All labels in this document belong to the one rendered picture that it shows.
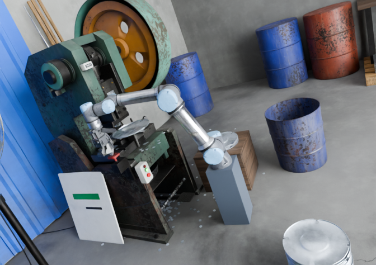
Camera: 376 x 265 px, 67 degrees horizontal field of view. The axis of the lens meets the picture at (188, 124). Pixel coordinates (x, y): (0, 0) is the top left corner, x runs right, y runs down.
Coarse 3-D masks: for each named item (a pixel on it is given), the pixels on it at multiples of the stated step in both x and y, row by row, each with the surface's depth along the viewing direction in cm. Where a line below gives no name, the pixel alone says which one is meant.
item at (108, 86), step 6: (102, 84) 197; (108, 84) 201; (114, 84) 206; (108, 90) 201; (114, 90) 206; (120, 108) 205; (108, 114) 203; (114, 114) 204; (120, 114) 204; (102, 120) 209; (108, 120) 206; (114, 120) 203
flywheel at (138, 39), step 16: (112, 0) 208; (96, 16) 220; (112, 16) 216; (128, 16) 209; (112, 32) 223; (128, 32) 216; (144, 32) 205; (128, 48) 222; (144, 48) 216; (128, 64) 231; (144, 64) 223; (144, 80) 226
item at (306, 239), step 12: (288, 228) 146; (300, 228) 144; (312, 228) 141; (324, 228) 139; (336, 228) 137; (288, 240) 140; (300, 240) 137; (312, 240) 134; (324, 240) 132; (336, 240) 131; (348, 240) 128; (288, 252) 134; (300, 252) 131; (312, 252) 129; (324, 252) 127; (336, 252) 125; (324, 264) 122
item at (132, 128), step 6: (138, 120) 223; (144, 120) 219; (126, 126) 220; (132, 126) 213; (138, 126) 209; (144, 126) 204; (114, 132) 214; (120, 132) 210; (126, 132) 205; (132, 132) 201; (114, 138) 203; (120, 138) 198
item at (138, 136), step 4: (152, 124) 204; (144, 128) 202; (148, 128) 200; (140, 132) 197; (128, 136) 208; (132, 136) 206; (136, 136) 206; (140, 136) 210; (144, 136) 214; (132, 140) 208; (136, 140) 207; (140, 140) 210; (144, 140) 213; (136, 144) 208; (140, 144) 209
